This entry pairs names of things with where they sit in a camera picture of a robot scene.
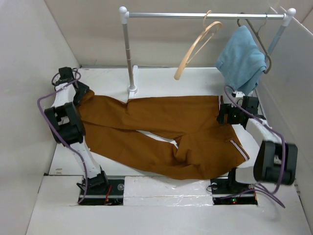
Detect brown trousers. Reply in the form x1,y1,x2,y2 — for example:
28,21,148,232
78,91,249,180

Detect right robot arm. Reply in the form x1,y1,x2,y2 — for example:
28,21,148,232
217,96,298,193

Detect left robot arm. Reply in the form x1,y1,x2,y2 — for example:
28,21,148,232
44,67,110,194

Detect grey hanger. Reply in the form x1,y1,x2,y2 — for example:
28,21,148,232
245,19,272,74

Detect beige wooden hanger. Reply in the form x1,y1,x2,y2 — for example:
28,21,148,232
174,10,223,80

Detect light blue towel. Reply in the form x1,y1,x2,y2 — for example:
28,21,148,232
215,25,267,95

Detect white metal clothes rack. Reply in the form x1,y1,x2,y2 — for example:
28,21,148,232
119,6,296,99

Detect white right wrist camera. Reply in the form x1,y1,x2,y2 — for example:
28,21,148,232
231,91,245,99

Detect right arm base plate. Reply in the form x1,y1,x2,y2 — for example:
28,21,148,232
206,176,258,206

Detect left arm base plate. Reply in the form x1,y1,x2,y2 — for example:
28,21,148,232
77,176,125,206

